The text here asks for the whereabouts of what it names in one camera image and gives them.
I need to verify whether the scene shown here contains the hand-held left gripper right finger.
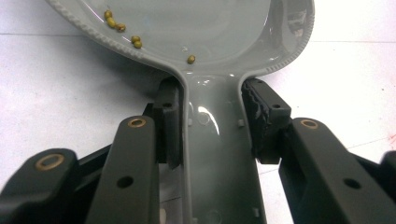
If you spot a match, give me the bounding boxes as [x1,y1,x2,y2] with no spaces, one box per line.
[240,77,292,165]

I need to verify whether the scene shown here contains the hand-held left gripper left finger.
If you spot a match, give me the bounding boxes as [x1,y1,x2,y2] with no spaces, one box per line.
[143,76,184,171]

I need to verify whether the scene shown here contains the grey dustpan with orange edge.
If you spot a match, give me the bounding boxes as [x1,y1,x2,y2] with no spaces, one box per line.
[45,0,316,224]

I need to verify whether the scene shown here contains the pile of small beans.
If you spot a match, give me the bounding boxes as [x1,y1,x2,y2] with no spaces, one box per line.
[103,8,197,66]

